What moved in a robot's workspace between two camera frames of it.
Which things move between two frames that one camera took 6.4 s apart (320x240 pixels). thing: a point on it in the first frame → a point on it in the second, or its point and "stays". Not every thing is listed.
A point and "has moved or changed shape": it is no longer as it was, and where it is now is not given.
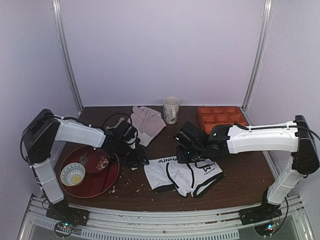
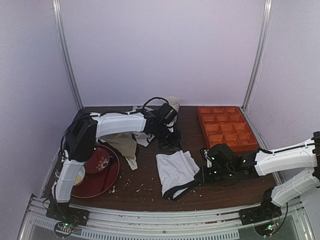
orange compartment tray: [210, 116] stays
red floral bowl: [95, 161] stays
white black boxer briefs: [187, 178] has moved or changed shape
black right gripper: [183, 155] → [203, 173]
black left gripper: [136, 155] → [169, 138]
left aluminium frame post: [57, 7] stays
